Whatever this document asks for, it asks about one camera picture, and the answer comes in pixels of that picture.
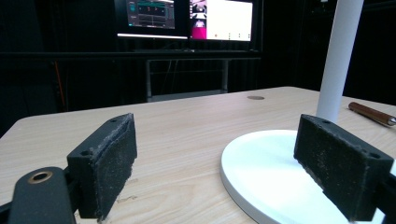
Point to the brown pen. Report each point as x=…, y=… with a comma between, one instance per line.
x=372, y=114

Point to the round table grommet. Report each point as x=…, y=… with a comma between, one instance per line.
x=255, y=97

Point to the white stand with round base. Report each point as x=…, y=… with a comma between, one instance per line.
x=274, y=174

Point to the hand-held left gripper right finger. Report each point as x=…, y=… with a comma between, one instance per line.
x=342, y=165

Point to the monitor with dark screen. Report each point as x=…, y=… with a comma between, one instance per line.
x=151, y=18

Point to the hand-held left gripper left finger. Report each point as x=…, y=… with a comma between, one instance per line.
x=106, y=168

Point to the monitor with white screen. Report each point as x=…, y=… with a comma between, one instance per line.
x=221, y=19

